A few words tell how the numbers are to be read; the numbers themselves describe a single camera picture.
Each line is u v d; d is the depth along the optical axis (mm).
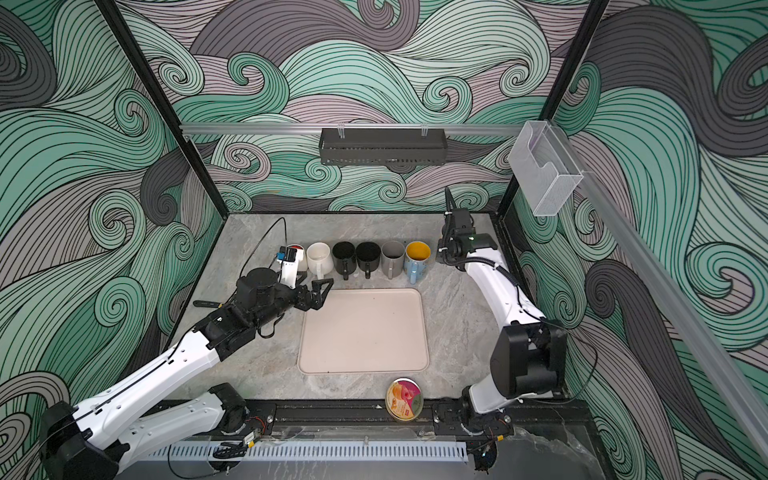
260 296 538
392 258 949
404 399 733
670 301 513
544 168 788
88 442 384
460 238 600
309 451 697
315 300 656
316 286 653
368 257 974
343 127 926
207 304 950
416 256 966
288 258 622
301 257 657
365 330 902
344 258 1023
